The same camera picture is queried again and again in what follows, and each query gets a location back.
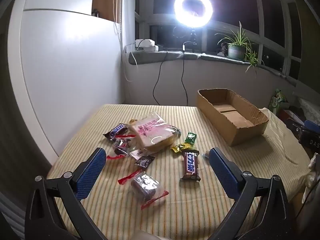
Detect person's right hand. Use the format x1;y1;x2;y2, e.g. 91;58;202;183
303;153;320;202

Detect striped tablecloth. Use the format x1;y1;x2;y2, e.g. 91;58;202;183
46;104;312;240

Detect white cable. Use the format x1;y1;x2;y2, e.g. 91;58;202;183
123;44;138;82

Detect window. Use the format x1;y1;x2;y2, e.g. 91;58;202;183
135;0;303;78

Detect potted spider plant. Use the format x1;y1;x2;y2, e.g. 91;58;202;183
215;21;265;73

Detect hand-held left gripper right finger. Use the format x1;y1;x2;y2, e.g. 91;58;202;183
209;147;294;240

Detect sliced bread bag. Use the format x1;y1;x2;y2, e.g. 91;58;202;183
129;111;182;153

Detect cardboard box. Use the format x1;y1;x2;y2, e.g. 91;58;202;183
196;88;269;147

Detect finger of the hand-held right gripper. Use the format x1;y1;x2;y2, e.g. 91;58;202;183
304;120;320;131

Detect white power strip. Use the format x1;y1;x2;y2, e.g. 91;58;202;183
135;39;159;52

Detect small clear snack packet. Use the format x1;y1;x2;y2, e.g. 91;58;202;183
129;149;145;159

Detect green candy packet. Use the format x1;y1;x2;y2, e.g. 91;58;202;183
184;132;197;147

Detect yellow candy packet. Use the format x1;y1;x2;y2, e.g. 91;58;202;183
170;143;192;153

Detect small dark candy packet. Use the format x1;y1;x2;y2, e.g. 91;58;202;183
134;155;155;168

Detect green bag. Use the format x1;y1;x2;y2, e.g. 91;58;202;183
269;89;288;115

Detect clear red-edged snack packet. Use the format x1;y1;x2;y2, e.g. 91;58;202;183
118;169;169;210
107;134;137;159

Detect black cable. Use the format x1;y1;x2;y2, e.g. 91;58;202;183
181;42;190;106
153;51;168;105

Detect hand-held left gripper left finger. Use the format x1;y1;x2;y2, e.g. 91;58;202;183
24;147;108;240

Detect ring light on stand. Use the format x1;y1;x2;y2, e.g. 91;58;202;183
174;0;214;53

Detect white wardrobe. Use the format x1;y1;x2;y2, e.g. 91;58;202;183
7;0;124;160

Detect brown chocolate bar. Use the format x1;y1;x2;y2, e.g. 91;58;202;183
180;150;201;182
103;123;129;140

